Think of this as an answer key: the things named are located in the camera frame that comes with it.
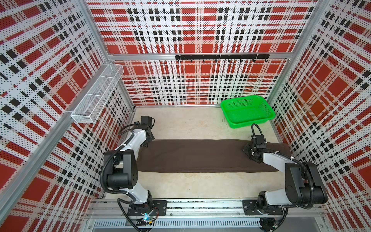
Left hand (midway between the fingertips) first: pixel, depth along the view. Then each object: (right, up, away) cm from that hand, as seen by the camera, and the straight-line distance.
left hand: (146, 139), depth 92 cm
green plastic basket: (+75, +20, +30) cm, 84 cm away
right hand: (+66, -7, +2) cm, 66 cm away
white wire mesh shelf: (-35, +22, -1) cm, 41 cm away
